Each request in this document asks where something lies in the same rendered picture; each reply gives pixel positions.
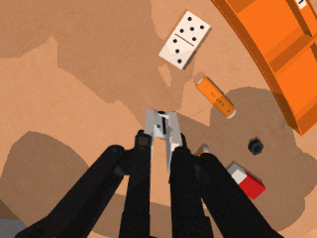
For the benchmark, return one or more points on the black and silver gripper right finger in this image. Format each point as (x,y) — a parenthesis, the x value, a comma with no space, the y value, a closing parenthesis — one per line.
(233,212)

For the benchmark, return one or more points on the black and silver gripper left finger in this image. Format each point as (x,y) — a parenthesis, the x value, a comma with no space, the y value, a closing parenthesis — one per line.
(78,211)

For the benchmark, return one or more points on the white domino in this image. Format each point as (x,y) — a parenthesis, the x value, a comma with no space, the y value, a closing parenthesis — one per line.
(184,40)

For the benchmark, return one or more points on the orange three-compartment bin rack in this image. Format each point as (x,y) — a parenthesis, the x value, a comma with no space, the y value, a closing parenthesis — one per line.
(284,50)

